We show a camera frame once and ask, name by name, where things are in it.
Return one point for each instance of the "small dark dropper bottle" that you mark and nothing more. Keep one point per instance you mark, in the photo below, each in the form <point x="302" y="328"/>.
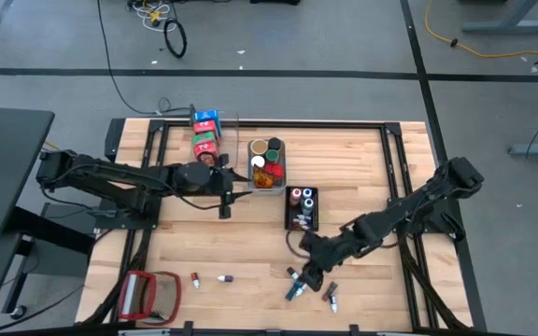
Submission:
<point x="224" y="278"/>

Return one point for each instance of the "black desk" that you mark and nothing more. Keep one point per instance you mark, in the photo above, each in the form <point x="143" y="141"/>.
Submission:
<point x="7" y="163"/>

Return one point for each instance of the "small red cap dropper bottle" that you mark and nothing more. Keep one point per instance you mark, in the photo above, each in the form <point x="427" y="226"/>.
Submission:
<point x="329" y="291"/>

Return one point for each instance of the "green label spice jar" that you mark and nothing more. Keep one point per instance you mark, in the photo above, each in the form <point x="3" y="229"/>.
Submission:
<point x="272" y="155"/>

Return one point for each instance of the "black table edge clamp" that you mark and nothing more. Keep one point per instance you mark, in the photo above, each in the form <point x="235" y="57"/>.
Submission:
<point x="354" y="327"/>
<point x="187" y="326"/>

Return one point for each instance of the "red Froot Loops cereal box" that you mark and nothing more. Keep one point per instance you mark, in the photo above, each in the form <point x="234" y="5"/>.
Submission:
<point x="206" y="151"/>
<point x="205" y="127"/>

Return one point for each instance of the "black mesh basket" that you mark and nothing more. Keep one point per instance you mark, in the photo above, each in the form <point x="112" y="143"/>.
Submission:
<point x="290" y="219"/>

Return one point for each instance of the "orange turmeric spice jar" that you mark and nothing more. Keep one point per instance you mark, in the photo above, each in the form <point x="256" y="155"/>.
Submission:
<point x="274" y="143"/>

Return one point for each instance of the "black metal table frame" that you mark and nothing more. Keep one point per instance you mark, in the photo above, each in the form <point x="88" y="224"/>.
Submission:
<point x="273" y="124"/>

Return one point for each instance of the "small white cap dropper bottle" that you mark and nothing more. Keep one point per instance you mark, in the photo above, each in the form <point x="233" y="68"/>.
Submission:
<point x="301" y="290"/>

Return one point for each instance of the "small teal dropper bottle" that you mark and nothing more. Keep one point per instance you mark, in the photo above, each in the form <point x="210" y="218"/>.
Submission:
<point x="291" y="293"/>

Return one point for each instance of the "red rimmed mesh basket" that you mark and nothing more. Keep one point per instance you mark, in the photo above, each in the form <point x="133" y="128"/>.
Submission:
<point x="150" y="298"/>

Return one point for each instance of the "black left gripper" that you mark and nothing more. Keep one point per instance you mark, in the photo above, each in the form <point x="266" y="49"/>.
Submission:
<point x="224" y="186"/>

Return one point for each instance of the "black desk base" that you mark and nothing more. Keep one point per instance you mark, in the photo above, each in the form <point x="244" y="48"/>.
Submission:
<point x="49" y="233"/>

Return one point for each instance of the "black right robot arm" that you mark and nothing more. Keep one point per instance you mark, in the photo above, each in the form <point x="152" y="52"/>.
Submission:
<point x="414" y="207"/>

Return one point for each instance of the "blue cereal box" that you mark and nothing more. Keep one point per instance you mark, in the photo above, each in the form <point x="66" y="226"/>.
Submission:
<point x="206" y="116"/>

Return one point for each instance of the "clear plastic bin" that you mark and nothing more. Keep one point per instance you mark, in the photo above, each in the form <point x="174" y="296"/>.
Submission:
<point x="232" y="140"/>

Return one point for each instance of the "tan lid seasoning jar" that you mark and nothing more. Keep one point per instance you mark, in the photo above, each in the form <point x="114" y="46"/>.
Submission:
<point x="259" y="147"/>

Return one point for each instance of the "green Apple Jacks cereal box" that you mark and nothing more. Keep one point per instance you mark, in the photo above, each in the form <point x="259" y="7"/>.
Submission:
<point x="203" y="138"/>

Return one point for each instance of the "large blue food colouring bottle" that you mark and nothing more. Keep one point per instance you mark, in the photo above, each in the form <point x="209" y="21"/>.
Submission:
<point x="307" y="192"/>

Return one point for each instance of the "red patterned box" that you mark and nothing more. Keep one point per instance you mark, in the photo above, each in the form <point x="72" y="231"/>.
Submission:
<point x="263" y="178"/>

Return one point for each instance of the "large black food colouring bottle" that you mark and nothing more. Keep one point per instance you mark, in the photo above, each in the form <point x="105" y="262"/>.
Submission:
<point x="307" y="205"/>

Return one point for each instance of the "light grey plastic bin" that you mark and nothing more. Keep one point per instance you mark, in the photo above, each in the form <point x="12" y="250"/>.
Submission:
<point x="280" y="189"/>

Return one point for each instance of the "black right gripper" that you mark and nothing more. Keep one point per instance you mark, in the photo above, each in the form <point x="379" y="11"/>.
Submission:
<point x="322" y="254"/>

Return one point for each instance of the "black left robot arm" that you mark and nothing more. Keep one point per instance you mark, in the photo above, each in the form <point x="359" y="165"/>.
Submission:
<point x="110" y="172"/>

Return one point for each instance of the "grey desk leg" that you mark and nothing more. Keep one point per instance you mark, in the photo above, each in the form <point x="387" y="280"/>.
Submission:
<point x="512" y="25"/>

